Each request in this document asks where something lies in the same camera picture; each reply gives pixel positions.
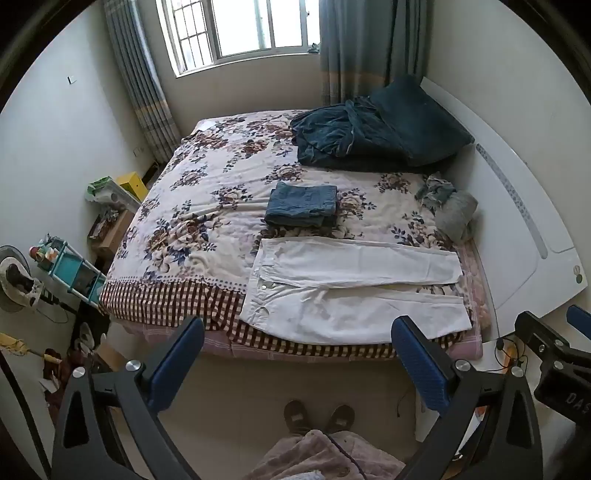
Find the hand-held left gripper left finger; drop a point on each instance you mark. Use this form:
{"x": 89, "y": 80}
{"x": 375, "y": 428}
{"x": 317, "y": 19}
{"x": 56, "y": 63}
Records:
{"x": 178, "y": 364}

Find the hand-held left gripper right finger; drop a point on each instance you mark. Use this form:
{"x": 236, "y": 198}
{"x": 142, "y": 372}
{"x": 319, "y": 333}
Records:
{"x": 420, "y": 364}

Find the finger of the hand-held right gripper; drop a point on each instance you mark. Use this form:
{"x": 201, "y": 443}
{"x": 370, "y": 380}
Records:
{"x": 535, "y": 330}
{"x": 579, "y": 316}

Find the white pants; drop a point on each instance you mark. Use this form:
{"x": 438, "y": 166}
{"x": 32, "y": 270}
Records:
{"x": 351, "y": 295}

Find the person's pink fleece pants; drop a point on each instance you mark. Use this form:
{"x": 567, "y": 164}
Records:
{"x": 304, "y": 457}

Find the white bed headboard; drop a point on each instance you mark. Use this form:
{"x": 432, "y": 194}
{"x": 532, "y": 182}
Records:
{"x": 521, "y": 212}

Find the teal storage cart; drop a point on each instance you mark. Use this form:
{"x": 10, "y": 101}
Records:
{"x": 74, "y": 272}

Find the grey clothes pile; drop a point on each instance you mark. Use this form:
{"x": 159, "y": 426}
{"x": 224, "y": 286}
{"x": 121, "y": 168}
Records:
{"x": 452, "y": 205}

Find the cardboard box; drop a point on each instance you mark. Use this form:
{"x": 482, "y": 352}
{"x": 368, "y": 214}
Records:
{"x": 108, "y": 230}

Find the yellow mop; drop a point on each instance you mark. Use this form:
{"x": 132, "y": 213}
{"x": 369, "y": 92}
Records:
{"x": 21, "y": 347}

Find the floral plaid-edged blanket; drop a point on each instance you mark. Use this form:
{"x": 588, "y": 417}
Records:
{"x": 221, "y": 198}

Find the white standing fan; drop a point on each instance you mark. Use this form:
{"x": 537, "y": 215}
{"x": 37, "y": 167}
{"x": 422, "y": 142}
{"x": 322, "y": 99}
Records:
{"x": 18, "y": 281}

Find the white and green box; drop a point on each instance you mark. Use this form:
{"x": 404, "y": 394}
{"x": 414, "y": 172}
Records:
{"x": 108, "y": 193}

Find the yellow box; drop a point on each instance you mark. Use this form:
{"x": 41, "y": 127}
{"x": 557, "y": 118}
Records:
{"x": 131, "y": 184}

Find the folded blue jeans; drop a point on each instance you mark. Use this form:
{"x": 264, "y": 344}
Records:
{"x": 302, "y": 205}

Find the dark blue quilt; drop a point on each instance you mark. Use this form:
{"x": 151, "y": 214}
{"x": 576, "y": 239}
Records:
{"x": 341, "y": 138}

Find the teal pillow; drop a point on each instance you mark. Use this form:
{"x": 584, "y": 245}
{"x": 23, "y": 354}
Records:
{"x": 418, "y": 120}

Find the narrow grey-blue curtain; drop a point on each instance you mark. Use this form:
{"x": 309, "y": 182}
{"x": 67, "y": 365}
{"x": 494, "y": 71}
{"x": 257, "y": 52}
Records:
{"x": 141, "y": 83}

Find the wide grey-blue curtain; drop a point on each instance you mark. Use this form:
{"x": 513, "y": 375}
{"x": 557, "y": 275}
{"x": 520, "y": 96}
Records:
{"x": 369, "y": 46}

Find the window with metal bars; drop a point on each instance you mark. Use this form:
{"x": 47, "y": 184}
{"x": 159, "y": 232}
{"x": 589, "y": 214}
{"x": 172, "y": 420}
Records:
{"x": 240, "y": 30}

